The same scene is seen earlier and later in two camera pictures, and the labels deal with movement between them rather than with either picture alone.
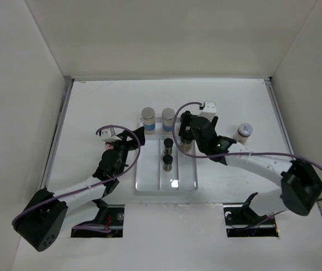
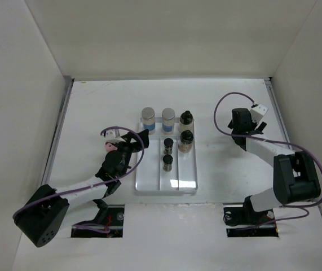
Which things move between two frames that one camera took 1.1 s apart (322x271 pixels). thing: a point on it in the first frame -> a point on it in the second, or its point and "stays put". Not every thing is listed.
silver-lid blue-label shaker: x=168 y=114 stays put
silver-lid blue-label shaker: x=149 y=120 stays put
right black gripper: x=187 y=117 -> x=262 y=126
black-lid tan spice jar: x=186 y=136 stays put
